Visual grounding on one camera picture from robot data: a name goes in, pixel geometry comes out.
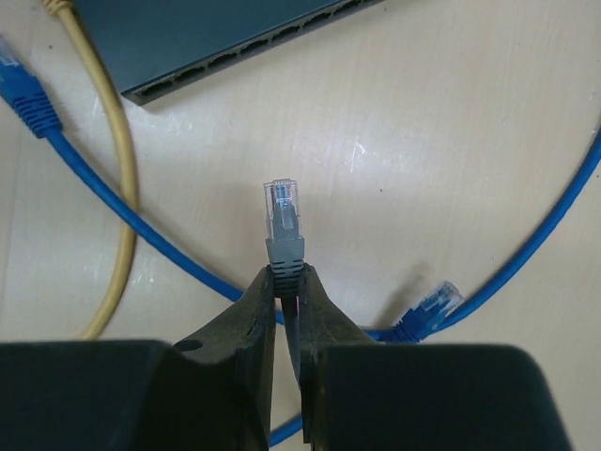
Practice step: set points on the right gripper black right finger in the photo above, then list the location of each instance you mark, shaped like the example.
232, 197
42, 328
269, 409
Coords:
357, 394

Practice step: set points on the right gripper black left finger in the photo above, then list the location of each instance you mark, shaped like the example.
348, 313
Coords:
209, 391

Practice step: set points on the black network switch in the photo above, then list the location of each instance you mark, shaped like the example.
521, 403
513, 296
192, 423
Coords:
152, 48

